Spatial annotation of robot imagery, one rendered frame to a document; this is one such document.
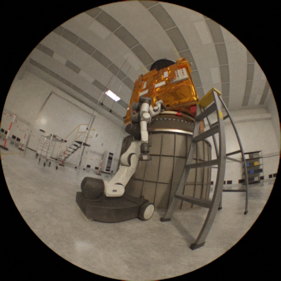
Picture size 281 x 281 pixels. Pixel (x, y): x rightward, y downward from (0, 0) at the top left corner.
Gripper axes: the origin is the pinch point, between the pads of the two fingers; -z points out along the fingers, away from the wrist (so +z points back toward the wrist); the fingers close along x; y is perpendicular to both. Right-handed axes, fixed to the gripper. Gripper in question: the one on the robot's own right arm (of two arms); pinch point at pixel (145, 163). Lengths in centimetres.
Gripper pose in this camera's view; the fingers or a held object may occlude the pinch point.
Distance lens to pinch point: 93.7
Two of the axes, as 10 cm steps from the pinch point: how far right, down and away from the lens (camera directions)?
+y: -0.7, 3.4, 9.4
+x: 10.0, -0.1, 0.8
